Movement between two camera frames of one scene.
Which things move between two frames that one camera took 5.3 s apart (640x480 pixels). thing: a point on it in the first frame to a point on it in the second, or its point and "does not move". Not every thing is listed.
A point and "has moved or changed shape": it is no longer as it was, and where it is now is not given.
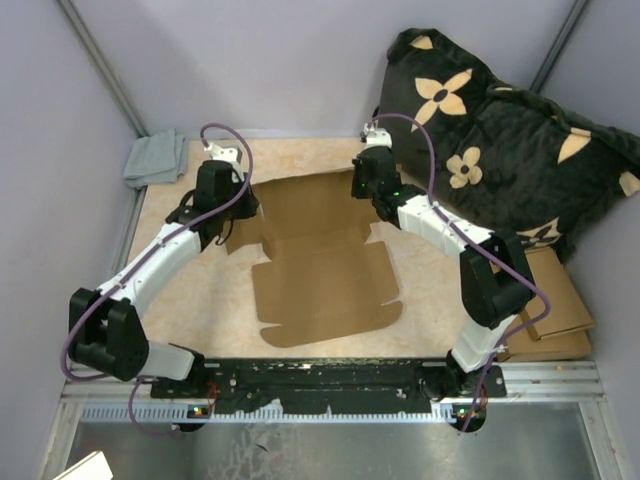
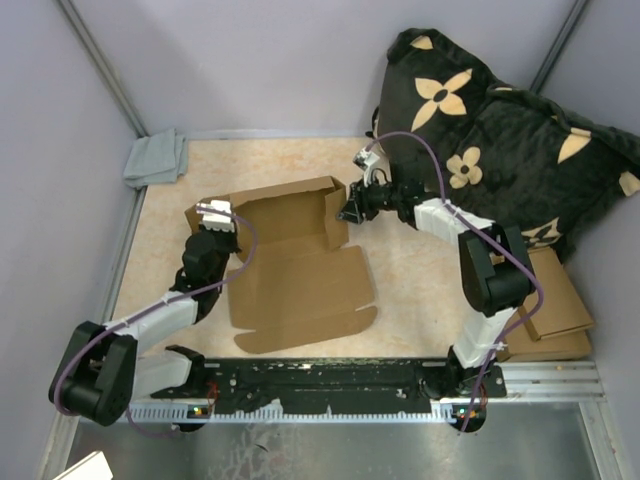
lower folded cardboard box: x=521 y=345 does not move
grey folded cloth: x=158 y=158 does not move
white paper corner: x=92 y=467 does not move
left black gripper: x=249 y=209 to x=231 y=236
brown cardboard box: x=323 y=280 has moved or changed shape
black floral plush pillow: x=505 y=161 does not move
